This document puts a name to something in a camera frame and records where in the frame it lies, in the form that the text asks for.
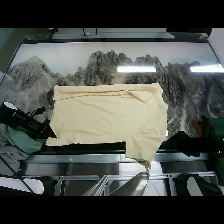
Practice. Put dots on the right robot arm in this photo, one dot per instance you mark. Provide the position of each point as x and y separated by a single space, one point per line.
186 144

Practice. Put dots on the silver frame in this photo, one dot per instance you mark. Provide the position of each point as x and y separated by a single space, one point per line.
96 168

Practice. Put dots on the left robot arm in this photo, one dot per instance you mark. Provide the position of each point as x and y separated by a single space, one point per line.
20 120

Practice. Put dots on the green garment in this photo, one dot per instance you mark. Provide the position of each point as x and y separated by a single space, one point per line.
25 141
218 133

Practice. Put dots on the cream T-shirt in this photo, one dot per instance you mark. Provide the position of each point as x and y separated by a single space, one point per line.
110 116

